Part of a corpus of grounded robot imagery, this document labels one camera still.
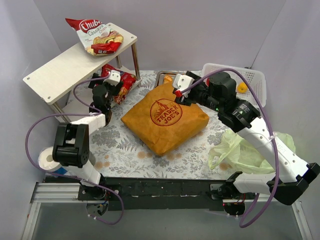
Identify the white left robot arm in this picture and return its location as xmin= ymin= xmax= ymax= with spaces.
xmin=52 ymin=70 xmax=123 ymax=200

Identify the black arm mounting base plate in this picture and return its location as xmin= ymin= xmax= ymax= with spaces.
xmin=77 ymin=177 xmax=258 ymax=212

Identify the aluminium frame rail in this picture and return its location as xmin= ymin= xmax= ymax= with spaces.
xmin=22 ymin=178 xmax=313 ymax=240

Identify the stainless steel tray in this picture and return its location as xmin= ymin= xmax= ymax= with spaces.
xmin=154 ymin=70 xmax=201 ymax=89

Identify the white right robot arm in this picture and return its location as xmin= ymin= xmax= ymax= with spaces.
xmin=172 ymin=68 xmax=320 ymax=206

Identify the white wooden two-tier shelf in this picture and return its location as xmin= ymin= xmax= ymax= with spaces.
xmin=23 ymin=22 xmax=142 ymax=114

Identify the white plastic perforated basket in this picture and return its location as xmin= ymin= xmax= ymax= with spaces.
xmin=201 ymin=63 xmax=267 ymax=108

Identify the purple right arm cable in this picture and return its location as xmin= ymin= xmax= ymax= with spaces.
xmin=184 ymin=68 xmax=280 ymax=229

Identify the yellow toy lemon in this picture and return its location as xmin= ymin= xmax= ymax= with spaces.
xmin=236 ymin=82 xmax=249 ymax=94

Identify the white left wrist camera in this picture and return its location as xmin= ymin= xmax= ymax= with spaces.
xmin=104 ymin=70 xmax=121 ymax=86

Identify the mustard yellow tote bag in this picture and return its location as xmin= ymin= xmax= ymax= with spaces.
xmin=121 ymin=83 xmax=209 ymax=156

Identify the long orange toy bread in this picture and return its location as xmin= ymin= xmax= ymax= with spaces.
xmin=163 ymin=75 xmax=173 ymax=84

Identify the red snack bag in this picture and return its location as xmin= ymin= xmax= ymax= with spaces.
xmin=101 ymin=64 xmax=137 ymax=104

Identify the white red cassava chips bag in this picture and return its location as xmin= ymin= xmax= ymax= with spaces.
xmin=65 ymin=18 xmax=124 ymax=56

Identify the light green plastic grocery bag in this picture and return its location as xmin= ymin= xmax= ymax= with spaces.
xmin=207 ymin=129 xmax=297 ymax=175

